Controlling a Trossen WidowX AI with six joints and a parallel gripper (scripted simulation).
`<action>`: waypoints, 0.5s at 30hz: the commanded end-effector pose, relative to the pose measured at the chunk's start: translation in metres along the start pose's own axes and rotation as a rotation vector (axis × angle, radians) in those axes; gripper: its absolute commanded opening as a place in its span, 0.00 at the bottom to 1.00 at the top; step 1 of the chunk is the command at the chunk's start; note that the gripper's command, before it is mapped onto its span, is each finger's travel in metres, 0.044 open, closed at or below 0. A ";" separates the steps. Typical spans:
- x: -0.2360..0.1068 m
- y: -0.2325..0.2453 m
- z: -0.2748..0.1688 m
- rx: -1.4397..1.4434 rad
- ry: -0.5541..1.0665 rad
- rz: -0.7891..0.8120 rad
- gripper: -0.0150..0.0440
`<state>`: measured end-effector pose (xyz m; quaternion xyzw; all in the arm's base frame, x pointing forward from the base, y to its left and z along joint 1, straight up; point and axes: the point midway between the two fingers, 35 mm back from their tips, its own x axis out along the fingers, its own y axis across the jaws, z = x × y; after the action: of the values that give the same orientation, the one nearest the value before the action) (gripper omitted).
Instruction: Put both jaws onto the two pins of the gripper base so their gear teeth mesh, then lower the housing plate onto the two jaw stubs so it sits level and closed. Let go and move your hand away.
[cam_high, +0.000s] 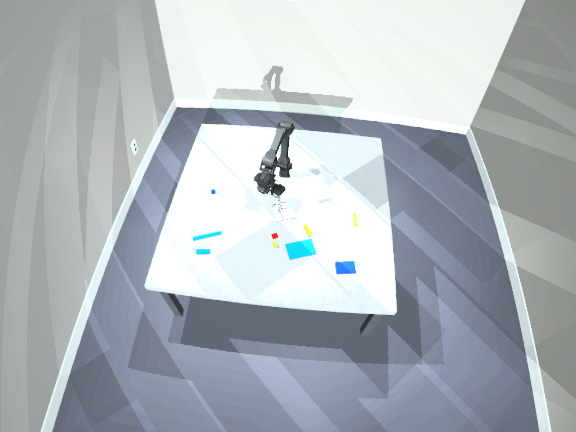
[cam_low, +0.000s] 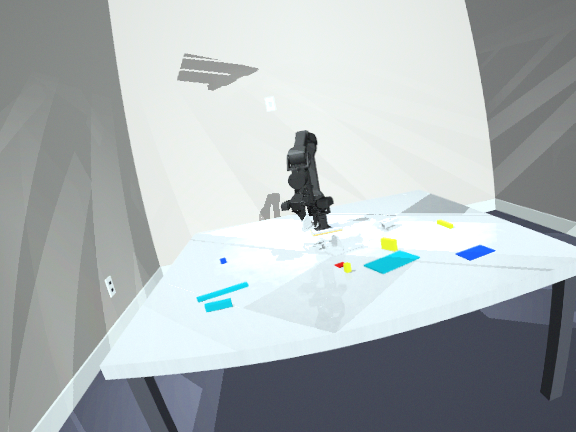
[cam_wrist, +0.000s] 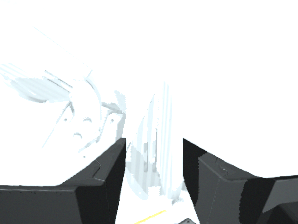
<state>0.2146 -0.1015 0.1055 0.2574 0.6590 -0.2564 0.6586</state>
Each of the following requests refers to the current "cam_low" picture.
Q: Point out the blue flat rectangular pad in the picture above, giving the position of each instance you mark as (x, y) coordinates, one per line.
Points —
(475, 252)

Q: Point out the cyan flat plate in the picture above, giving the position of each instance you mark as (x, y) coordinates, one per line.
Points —
(391, 262)

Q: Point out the teal rectangular block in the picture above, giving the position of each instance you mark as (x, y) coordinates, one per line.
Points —
(213, 306)

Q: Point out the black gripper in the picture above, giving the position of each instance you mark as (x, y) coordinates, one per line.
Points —
(323, 202)

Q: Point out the cyan long thin bar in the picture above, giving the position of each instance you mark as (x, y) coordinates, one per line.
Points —
(221, 292)

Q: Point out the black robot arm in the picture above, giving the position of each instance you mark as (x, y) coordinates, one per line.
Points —
(304, 171)

